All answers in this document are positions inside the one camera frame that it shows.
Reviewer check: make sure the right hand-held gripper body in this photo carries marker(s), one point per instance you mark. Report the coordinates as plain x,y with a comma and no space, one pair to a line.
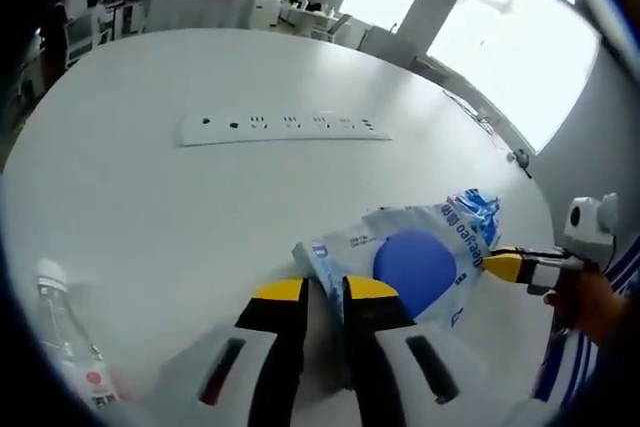
592,227

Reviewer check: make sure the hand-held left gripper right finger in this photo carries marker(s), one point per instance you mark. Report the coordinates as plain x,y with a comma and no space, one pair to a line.
375,347

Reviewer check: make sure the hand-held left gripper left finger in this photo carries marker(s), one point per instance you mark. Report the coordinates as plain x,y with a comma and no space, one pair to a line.
280,347

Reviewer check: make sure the clear bag with blue circle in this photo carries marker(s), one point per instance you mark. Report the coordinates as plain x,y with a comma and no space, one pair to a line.
415,262

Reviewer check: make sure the clear plastic water bottle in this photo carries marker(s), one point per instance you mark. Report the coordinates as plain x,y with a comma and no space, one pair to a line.
65,332

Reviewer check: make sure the person's right hand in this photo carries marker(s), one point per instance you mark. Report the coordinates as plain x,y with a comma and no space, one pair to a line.
592,304

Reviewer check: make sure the small black object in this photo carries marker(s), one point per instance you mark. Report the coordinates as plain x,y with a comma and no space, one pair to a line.
522,158

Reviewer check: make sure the white power strip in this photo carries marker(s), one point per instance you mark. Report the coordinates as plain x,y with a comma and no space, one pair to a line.
280,129

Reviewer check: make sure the grey desk partition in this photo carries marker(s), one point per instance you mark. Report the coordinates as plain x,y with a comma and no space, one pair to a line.
197,9

